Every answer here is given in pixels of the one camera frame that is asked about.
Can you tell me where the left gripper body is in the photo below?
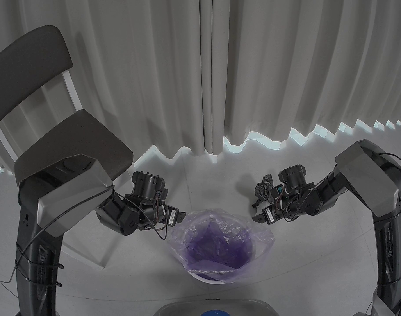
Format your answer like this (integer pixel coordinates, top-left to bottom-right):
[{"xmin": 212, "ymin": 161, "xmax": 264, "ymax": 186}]
[{"xmin": 156, "ymin": 205, "xmax": 180, "ymax": 228}]

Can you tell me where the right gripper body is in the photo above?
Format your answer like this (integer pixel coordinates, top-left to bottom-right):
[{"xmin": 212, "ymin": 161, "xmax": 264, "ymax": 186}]
[{"xmin": 264, "ymin": 204, "xmax": 288, "ymax": 224}]

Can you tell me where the black plastic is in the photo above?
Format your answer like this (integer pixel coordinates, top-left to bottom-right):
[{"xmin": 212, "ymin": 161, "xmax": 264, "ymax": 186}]
[{"xmin": 252, "ymin": 174, "xmax": 274, "ymax": 210}]

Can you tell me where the purple plastic bag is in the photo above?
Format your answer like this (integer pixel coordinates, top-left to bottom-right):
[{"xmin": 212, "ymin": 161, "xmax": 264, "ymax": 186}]
[{"xmin": 168, "ymin": 210, "xmax": 275, "ymax": 274}]

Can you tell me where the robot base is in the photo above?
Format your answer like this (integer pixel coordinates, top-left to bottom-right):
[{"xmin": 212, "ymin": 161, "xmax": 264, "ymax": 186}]
[{"xmin": 153, "ymin": 298, "xmax": 280, "ymax": 316}]

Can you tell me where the white trash bin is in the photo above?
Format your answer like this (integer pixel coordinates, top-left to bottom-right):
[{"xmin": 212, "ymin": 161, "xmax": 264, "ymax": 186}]
[{"xmin": 182, "ymin": 216, "xmax": 255, "ymax": 285}]

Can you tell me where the white chair dark grey seat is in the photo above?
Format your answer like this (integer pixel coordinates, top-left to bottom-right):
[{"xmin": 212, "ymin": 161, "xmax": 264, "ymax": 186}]
[{"xmin": 0, "ymin": 25, "xmax": 134, "ymax": 269}]

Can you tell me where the white curtain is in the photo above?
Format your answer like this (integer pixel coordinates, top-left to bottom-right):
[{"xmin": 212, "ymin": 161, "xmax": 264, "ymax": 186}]
[
  {"xmin": 0, "ymin": 0, "xmax": 213, "ymax": 180},
  {"xmin": 212, "ymin": 0, "xmax": 401, "ymax": 155}
]

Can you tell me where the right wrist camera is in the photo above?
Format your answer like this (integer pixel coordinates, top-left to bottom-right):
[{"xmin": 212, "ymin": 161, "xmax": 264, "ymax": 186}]
[{"xmin": 269, "ymin": 185, "xmax": 285, "ymax": 202}]

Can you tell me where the black cable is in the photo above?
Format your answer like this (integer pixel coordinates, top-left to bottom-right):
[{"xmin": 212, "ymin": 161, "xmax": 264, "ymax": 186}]
[{"xmin": 0, "ymin": 185, "xmax": 116, "ymax": 286}]

